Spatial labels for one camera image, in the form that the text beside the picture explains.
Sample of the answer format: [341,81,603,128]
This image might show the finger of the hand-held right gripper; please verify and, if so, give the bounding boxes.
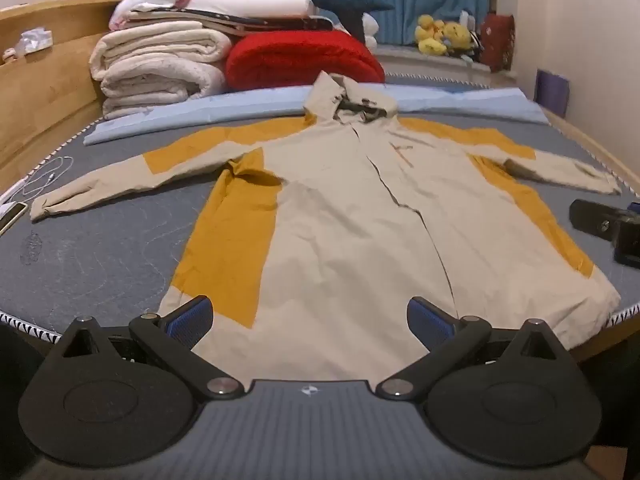
[569,199,622,237]

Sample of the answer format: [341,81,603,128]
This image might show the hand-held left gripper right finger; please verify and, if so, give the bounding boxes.
[375,296,563,402]

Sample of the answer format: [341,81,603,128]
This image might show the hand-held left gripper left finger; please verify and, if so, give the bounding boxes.
[59,295,246,402]

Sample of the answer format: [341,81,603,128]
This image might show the beige and mustard hooded jacket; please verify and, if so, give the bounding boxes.
[30,71,623,352]

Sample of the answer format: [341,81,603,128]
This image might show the purple box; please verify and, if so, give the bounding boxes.
[536,69,570,121]

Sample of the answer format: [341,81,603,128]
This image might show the red bag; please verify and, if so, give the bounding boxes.
[480,12,516,73]

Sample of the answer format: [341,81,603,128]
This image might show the light blue bed sheet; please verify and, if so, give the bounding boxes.
[82,82,551,147]

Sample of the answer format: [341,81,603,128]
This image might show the smartphone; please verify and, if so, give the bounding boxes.
[0,201,29,236]

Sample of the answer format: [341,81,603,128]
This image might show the yellow plush toy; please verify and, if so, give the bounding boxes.
[415,14,449,56]
[444,20,474,52]

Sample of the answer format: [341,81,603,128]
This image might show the cream folded quilt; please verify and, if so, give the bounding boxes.
[90,20,232,121]

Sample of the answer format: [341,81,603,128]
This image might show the wooden bed headboard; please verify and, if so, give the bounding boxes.
[0,0,126,192]

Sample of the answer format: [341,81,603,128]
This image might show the red folded blanket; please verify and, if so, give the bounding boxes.
[225,30,386,94]

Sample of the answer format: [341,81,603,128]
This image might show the white folded blanket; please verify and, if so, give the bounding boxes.
[185,0,317,19]

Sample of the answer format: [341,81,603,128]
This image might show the white tissue pack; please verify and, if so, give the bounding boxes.
[19,27,54,54]

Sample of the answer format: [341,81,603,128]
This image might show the white cable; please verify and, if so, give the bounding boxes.
[4,156,74,199]

